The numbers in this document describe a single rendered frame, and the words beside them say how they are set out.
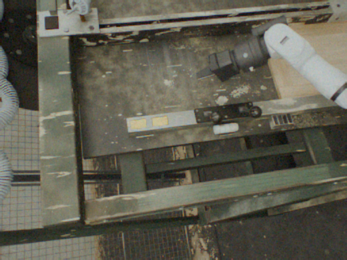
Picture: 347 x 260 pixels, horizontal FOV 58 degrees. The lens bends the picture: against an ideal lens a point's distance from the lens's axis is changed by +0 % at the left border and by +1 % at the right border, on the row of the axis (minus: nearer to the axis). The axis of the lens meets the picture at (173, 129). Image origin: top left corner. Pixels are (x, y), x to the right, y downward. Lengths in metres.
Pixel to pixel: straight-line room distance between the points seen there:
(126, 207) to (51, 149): 0.27
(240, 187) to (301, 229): 1.67
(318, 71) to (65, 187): 0.73
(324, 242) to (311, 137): 1.42
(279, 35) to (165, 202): 0.55
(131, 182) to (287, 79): 0.66
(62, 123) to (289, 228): 2.07
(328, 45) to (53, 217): 1.12
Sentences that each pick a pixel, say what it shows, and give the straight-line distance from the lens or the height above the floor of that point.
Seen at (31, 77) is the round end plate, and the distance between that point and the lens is 1.69.
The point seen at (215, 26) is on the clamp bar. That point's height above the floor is 1.42.
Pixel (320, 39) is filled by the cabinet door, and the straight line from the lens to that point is 1.38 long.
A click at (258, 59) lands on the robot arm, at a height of 1.49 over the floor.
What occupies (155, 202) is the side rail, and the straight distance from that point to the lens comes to 0.93.
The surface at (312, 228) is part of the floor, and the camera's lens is 2.57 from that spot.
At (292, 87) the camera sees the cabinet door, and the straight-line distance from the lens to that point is 1.21.
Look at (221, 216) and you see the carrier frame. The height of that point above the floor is 0.79.
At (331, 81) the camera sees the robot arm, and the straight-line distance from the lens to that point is 0.89.
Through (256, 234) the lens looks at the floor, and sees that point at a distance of 2.88.
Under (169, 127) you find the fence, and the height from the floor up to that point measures 1.60.
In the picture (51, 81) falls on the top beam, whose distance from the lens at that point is 1.04.
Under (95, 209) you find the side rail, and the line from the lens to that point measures 0.94.
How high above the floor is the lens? 2.18
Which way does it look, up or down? 36 degrees down
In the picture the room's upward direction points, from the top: 85 degrees counter-clockwise
